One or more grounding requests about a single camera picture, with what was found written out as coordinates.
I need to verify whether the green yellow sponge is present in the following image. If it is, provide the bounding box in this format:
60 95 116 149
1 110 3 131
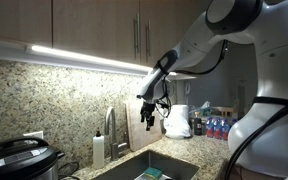
143 167 164 180

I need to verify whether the metal cabinet handle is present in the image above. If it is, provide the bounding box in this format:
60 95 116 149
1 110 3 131
134 13 142 61
145 20 152 62

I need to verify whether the under-cabinet light strip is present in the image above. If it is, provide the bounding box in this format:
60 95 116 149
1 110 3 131
25 44 198 81

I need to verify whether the wooden tray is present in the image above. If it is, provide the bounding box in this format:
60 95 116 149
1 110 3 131
212 105 235 118

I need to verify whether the white wall outlet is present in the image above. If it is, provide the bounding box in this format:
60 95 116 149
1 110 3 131
23 130 45 140

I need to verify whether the stainless steel sink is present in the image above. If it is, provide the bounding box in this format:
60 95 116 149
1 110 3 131
92 149 201 180

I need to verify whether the white plastic bag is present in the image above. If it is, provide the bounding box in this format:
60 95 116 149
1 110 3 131
163 104 192 140

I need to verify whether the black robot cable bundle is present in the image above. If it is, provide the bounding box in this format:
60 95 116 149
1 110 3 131
153 39 288 180

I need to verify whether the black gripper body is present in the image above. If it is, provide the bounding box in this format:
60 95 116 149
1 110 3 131
139 101 158 119

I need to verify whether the wooden cutting board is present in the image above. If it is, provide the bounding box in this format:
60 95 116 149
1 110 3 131
125 99 163 153

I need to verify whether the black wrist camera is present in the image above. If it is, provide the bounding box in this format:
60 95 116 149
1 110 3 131
156 99 169 110

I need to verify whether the black cooker power cord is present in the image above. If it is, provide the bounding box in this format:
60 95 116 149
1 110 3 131
57 161 82 180

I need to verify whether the tissue box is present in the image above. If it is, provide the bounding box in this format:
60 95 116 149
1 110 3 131
190 100 212 118

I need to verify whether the chrome gooseneck tap faucet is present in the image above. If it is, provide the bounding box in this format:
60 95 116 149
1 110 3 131
103 106 130 162

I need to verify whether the white soap bottle black cap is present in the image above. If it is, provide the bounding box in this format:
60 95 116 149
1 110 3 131
92 130 106 170

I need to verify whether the dark jar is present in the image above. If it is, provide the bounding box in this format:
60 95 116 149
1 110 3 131
193 111 204 136

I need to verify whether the black steel pressure cooker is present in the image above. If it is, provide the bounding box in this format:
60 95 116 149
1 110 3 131
0 136 66 180

